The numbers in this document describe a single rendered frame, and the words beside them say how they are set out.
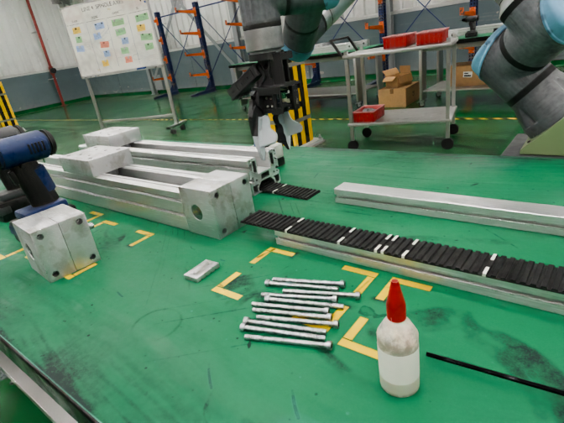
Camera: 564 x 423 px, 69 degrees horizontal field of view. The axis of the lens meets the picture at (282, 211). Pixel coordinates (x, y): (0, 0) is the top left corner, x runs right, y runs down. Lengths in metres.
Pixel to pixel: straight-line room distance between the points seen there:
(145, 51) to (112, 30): 0.58
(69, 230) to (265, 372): 0.46
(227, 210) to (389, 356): 0.45
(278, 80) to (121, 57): 6.06
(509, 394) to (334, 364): 0.16
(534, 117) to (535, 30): 0.19
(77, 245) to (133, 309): 0.21
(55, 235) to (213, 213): 0.26
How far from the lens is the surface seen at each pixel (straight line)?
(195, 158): 1.05
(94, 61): 7.16
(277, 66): 0.83
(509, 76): 1.07
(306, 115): 4.37
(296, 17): 0.90
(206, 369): 0.49
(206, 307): 0.59
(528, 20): 1.00
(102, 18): 6.94
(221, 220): 0.75
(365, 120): 3.94
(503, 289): 0.56
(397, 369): 0.41
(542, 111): 1.07
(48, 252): 0.79
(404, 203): 0.77
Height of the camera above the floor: 1.10
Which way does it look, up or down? 23 degrees down
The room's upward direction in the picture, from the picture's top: 9 degrees counter-clockwise
